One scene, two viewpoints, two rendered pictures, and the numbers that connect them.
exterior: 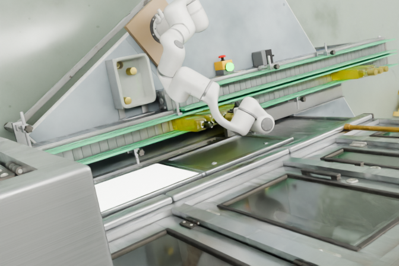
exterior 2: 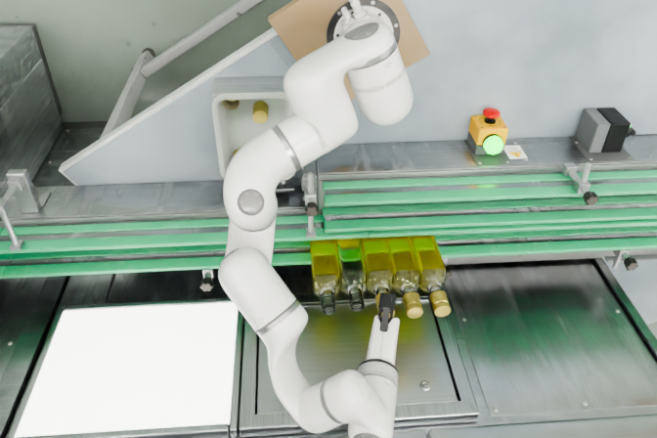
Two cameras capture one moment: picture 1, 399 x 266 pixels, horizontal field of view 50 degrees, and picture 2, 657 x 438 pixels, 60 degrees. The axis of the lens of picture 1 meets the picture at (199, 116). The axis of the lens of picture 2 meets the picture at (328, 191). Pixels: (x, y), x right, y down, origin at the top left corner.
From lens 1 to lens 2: 1.27 m
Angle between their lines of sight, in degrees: 38
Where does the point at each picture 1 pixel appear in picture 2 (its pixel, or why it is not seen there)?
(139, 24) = (301, 19)
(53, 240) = not seen: outside the picture
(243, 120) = (313, 419)
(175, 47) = (236, 211)
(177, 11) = (303, 98)
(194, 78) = (245, 298)
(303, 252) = not seen: outside the picture
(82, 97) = (161, 132)
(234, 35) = (552, 66)
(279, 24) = not seen: outside the picture
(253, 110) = (341, 416)
